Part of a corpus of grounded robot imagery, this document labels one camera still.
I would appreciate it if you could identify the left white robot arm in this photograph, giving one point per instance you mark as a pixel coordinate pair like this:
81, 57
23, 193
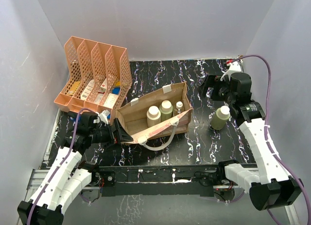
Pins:
68, 174

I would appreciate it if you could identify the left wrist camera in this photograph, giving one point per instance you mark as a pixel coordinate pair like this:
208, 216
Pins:
104, 116

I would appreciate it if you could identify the yellow box in organizer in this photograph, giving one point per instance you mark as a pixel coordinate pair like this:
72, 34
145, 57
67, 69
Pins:
73, 88

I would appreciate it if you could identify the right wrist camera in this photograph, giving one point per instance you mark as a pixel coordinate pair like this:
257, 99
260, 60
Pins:
233, 68

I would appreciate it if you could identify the white red box in organizer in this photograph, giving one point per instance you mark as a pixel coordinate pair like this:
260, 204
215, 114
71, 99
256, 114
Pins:
103, 87

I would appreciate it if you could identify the brown canvas tote bag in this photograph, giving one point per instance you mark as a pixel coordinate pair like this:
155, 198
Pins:
133, 117

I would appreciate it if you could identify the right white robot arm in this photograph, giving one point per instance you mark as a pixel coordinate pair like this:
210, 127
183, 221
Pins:
273, 186

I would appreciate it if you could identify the blue yellow item in organizer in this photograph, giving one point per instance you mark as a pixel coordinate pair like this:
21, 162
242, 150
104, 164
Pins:
116, 89

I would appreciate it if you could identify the pink plastic file organizer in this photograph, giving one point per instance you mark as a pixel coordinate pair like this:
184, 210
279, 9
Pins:
87, 60

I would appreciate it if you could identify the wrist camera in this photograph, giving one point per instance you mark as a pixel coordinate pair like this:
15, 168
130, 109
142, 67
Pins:
233, 68
104, 116

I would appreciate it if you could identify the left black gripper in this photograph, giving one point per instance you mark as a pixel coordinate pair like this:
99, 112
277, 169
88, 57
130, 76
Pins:
119, 134

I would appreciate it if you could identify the blue white small box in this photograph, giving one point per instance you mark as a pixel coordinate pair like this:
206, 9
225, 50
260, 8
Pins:
72, 116

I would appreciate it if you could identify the green bottle with beige cap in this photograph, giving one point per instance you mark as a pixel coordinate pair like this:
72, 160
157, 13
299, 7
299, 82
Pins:
166, 110

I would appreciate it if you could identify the small clear bottle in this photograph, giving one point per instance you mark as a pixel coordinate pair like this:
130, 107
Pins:
178, 109

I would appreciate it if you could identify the black front rail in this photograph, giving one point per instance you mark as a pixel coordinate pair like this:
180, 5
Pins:
159, 180

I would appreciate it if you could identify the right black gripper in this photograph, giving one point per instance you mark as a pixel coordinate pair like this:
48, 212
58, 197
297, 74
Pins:
212, 81

